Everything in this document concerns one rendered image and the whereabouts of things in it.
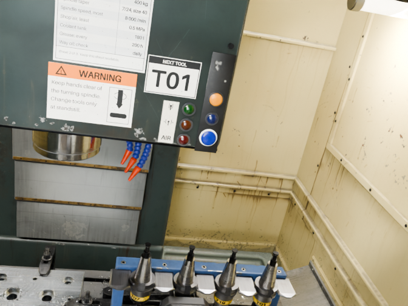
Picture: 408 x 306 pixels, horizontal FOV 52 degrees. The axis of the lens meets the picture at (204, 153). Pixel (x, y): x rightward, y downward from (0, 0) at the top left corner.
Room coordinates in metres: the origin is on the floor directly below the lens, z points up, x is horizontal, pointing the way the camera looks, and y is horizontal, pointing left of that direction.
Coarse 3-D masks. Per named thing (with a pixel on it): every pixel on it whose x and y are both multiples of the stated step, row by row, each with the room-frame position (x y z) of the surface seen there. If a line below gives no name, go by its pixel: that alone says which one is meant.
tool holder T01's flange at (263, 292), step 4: (256, 280) 0.92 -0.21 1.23; (256, 284) 0.90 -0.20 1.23; (276, 284) 0.92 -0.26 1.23; (256, 288) 0.89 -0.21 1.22; (260, 288) 0.89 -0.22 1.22; (264, 288) 0.89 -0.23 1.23; (276, 288) 0.90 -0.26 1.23; (260, 292) 0.88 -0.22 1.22; (264, 292) 0.88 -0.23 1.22; (268, 292) 0.89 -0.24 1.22; (272, 292) 0.89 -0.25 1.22; (276, 292) 0.90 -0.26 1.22; (260, 296) 0.88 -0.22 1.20; (264, 296) 0.88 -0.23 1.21; (268, 296) 0.89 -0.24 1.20; (272, 296) 0.89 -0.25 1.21
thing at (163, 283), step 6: (156, 276) 0.86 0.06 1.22; (162, 276) 0.87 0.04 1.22; (168, 276) 0.87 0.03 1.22; (156, 282) 0.84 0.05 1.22; (162, 282) 0.85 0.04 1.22; (168, 282) 0.85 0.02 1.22; (156, 288) 0.82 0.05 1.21; (162, 288) 0.83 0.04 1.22; (168, 288) 0.83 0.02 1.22; (174, 288) 0.84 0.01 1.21
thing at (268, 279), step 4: (268, 264) 0.91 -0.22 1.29; (276, 264) 0.91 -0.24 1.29; (268, 268) 0.90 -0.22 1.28; (272, 268) 0.90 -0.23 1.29; (276, 268) 0.90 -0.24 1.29; (264, 272) 0.91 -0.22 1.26; (268, 272) 0.90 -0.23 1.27; (272, 272) 0.90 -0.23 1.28; (276, 272) 0.90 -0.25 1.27; (264, 276) 0.90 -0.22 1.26; (268, 276) 0.89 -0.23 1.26; (272, 276) 0.89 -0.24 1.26; (260, 280) 0.90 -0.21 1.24; (264, 280) 0.90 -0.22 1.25; (268, 280) 0.89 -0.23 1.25; (272, 280) 0.89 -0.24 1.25; (260, 284) 0.90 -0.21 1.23; (264, 284) 0.89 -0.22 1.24; (268, 284) 0.89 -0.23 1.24; (272, 284) 0.89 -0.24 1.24; (268, 288) 0.89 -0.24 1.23; (272, 288) 0.89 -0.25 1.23
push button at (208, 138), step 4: (204, 132) 0.78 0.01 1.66; (208, 132) 0.77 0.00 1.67; (212, 132) 0.78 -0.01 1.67; (204, 136) 0.77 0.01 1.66; (208, 136) 0.77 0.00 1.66; (212, 136) 0.78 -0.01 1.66; (204, 140) 0.77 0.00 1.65; (208, 140) 0.77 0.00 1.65; (212, 140) 0.78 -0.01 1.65; (208, 144) 0.78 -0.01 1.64
